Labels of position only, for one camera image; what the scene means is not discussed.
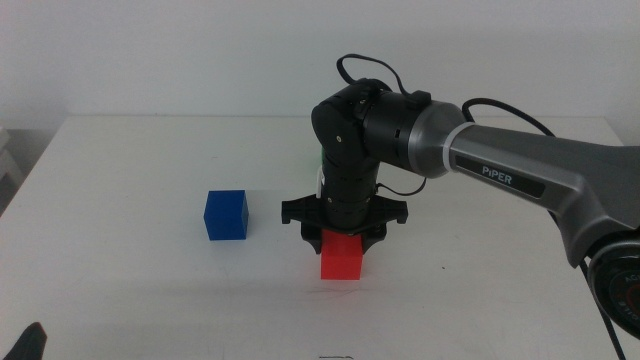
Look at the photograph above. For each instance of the blue cube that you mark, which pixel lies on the blue cube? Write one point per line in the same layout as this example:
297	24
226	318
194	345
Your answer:
225	217

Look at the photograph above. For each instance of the green cube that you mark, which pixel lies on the green cube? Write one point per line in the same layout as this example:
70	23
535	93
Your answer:
317	159

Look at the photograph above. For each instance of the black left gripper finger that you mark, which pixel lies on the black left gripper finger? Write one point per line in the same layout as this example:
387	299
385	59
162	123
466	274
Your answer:
31	345

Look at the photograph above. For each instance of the red cube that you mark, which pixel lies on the red cube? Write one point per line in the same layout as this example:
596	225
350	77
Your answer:
341	260

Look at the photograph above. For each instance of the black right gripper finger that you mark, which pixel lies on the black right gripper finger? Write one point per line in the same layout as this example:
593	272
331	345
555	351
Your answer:
312	241
371	241

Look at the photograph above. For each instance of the right robot arm black grey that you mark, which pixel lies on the right robot arm black grey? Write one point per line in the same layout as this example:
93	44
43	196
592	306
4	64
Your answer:
525	160

